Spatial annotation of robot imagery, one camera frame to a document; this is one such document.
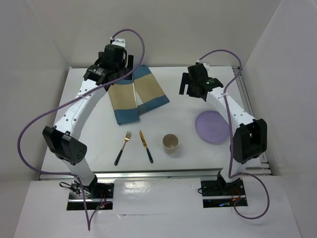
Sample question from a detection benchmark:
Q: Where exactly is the gold knife green handle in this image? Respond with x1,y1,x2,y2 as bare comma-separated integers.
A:
139,130,154,163

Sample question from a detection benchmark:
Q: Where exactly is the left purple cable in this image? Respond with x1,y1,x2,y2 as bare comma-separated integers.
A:
16,29,145,231

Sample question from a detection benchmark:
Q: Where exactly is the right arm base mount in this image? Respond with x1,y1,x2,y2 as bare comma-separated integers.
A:
197,180,248,208

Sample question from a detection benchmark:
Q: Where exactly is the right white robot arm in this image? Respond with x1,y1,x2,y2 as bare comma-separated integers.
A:
179,63,267,195

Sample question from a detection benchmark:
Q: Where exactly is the aluminium frame rail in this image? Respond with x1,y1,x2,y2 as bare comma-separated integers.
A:
38,65,273,181

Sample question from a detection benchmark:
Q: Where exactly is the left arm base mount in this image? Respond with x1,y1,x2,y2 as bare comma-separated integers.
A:
59,181,114,211

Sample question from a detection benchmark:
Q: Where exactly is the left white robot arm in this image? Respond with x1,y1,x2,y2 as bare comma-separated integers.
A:
43,38,133,198

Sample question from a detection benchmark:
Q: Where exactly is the purple plate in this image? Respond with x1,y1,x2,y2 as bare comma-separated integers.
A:
195,110,229,145

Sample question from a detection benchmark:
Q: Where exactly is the gold fork green handle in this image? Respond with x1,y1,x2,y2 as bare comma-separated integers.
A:
114,131,132,166

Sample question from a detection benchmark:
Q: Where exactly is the blue and tan placemat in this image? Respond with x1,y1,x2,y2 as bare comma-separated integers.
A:
108,65,169,125

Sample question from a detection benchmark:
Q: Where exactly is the beige cup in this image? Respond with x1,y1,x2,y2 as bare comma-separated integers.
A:
162,134,179,154

